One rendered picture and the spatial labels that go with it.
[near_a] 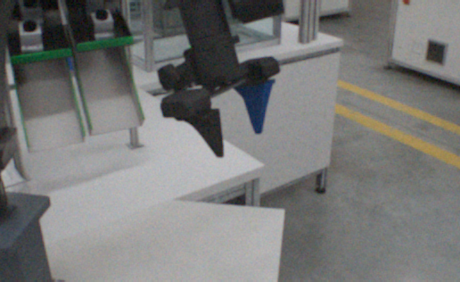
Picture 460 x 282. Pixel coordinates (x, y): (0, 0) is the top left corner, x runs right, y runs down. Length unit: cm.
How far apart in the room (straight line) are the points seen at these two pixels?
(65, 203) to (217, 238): 38
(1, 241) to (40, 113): 50
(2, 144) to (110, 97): 57
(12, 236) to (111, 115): 54
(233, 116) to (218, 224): 114
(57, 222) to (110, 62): 43
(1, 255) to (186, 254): 40
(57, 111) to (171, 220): 37
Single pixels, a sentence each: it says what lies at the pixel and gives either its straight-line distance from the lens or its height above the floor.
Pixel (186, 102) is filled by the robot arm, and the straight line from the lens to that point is 61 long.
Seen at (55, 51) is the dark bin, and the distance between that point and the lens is 115.
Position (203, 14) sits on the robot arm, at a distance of 66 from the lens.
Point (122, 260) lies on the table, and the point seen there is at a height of 86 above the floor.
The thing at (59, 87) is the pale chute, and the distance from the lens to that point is 127.
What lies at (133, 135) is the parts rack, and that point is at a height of 90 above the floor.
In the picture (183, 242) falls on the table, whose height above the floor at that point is 86.
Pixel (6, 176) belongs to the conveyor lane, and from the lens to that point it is 120.
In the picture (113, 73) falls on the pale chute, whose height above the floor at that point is 110.
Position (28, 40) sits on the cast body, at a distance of 114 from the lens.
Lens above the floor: 151
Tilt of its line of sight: 26 degrees down
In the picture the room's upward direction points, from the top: straight up
